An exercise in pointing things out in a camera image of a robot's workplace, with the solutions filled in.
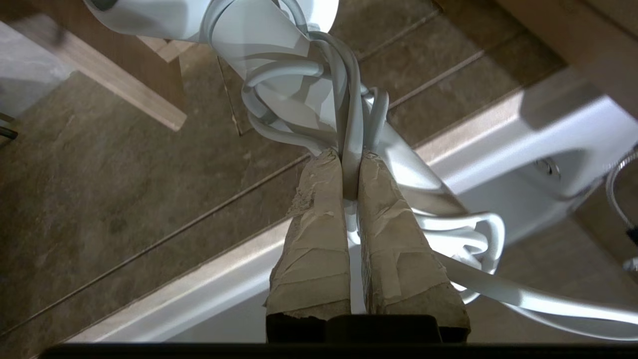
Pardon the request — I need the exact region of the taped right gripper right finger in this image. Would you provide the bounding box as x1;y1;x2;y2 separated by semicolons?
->
356;152;472;343

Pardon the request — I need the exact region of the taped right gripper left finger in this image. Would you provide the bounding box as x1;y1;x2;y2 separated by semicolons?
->
264;148;352;320

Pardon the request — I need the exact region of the beige wooden drawer front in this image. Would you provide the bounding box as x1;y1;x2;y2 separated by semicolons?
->
0;0;187;132

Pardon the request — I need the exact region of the chrome bathtub overflow cap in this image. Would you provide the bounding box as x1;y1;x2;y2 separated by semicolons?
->
536;159;562;178

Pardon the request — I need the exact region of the silver shower hose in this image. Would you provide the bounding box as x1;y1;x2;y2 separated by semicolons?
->
605;150;638;272

